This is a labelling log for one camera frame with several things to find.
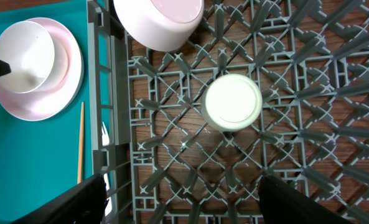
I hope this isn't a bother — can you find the pink plate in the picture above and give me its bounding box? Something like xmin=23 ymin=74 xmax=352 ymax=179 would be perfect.
xmin=0 ymin=17 xmax=83 ymax=121

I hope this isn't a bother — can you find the grey dishwasher rack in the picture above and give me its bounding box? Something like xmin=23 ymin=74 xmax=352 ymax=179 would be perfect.
xmin=86 ymin=0 xmax=369 ymax=223

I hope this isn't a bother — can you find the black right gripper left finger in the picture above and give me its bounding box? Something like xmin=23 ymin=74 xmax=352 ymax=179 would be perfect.
xmin=14 ymin=174 xmax=108 ymax=224

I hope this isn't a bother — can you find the pink bowl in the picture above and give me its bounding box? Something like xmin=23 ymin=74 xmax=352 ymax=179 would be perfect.
xmin=113 ymin=0 xmax=205 ymax=52

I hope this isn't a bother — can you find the pale green cup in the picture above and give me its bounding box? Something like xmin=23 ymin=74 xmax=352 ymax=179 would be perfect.
xmin=201 ymin=73 xmax=263 ymax=132

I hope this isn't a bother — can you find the pale green bowl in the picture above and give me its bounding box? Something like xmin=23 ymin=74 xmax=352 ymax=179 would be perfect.
xmin=0 ymin=21 xmax=68 ymax=93

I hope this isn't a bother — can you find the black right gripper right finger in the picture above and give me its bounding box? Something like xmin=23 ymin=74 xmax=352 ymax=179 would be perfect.
xmin=258 ymin=175 xmax=351 ymax=224

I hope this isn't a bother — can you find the teal plastic tray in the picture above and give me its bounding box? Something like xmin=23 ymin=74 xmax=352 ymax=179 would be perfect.
xmin=0 ymin=0 xmax=116 ymax=223

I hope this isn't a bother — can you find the wooden chopstick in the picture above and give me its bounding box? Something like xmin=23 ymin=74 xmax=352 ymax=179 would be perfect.
xmin=77 ymin=102 xmax=85 ymax=184

